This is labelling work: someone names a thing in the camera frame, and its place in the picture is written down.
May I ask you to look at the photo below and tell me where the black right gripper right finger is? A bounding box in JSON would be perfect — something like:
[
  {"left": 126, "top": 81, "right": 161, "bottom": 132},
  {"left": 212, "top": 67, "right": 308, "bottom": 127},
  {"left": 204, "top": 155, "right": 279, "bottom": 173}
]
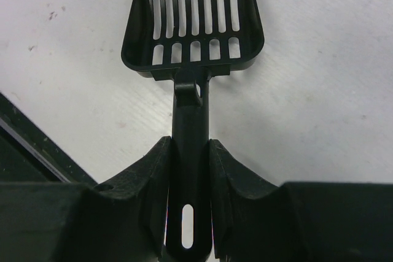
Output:
[{"left": 209, "top": 140, "right": 392, "bottom": 261}]

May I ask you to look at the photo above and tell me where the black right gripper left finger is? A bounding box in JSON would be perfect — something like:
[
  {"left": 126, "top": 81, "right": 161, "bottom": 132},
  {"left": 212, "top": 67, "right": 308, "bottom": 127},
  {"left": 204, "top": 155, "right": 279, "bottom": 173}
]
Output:
[{"left": 1, "top": 137, "right": 171, "bottom": 261}]

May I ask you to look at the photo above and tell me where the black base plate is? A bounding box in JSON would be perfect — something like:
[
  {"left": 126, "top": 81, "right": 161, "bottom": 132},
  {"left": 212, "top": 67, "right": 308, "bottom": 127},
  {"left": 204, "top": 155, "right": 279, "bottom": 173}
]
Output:
[{"left": 1, "top": 95, "right": 97, "bottom": 187}]

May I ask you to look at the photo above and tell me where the black slotted scoop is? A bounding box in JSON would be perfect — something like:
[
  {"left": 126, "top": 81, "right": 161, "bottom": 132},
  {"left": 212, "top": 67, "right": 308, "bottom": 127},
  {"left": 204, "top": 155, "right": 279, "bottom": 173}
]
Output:
[{"left": 121, "top": 0, "right": 265, "bottom": 261}]

